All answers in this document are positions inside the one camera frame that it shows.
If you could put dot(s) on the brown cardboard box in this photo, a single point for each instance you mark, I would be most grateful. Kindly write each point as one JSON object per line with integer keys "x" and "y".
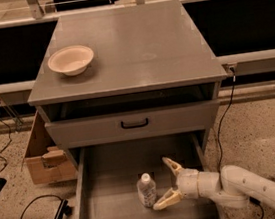
{"x": 45, "y": 161}

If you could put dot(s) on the white paper bowl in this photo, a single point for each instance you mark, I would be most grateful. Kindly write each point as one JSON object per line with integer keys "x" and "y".
{"x": 71, "y": 60}

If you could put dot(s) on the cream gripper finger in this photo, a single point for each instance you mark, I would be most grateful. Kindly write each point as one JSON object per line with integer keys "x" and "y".
{"x": 173, "y": 166}
{"x": 168, "y": 199}

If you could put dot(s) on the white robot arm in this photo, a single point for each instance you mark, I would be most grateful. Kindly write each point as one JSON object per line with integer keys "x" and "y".
{"x": 231, "y": 187}

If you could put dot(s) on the closed grey upper drawer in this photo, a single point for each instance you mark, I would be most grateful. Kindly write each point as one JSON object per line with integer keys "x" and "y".
{"x": 95, "y": 130}

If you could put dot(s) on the black drawer handle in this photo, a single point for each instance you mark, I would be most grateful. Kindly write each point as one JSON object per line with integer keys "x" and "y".
{"x": 136, "y": 125}

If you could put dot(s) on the grey drawer cabinet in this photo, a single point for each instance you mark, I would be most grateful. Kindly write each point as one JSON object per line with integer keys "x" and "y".
{"x": 146, "y": 56}

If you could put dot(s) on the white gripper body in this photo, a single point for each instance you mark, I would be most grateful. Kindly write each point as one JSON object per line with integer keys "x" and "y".
{"x": 187, "y": 182}

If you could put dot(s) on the clear plastic water bottle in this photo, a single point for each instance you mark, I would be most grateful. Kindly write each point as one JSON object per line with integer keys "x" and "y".
{"x": 146, "y": 189}

